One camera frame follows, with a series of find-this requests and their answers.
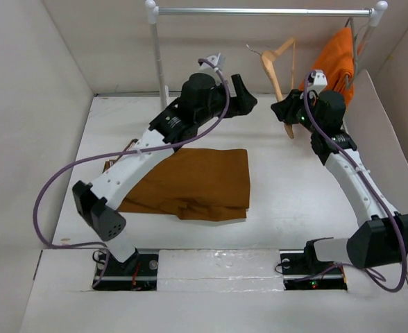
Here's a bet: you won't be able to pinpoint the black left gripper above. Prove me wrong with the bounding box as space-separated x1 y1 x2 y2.
195 75 255 127

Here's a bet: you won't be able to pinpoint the orange hanging garment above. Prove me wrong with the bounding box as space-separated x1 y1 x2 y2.
311 26 355 106

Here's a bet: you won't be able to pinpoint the white and metal clothes rack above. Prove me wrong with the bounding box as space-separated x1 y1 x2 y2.
144 1 389 108

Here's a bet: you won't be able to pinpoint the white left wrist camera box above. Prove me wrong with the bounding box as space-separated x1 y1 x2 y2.
207 53 226 70

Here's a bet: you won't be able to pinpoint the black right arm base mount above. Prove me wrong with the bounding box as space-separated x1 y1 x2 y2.
275 239 348 291

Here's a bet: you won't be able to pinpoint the wooden hanger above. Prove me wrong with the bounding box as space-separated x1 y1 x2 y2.
246 37 298 139

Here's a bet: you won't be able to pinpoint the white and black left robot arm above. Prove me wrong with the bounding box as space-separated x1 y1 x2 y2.
72 73 257 275

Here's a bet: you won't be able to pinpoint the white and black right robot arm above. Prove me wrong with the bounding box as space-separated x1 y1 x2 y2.
271 89 408 273

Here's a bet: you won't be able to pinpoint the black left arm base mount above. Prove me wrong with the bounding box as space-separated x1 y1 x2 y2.
92 250 159 291

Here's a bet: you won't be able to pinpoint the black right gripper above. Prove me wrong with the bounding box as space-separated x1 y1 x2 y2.
271 88 323 135

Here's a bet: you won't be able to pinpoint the brown trousers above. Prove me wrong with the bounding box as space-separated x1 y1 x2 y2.
119 148 250 222

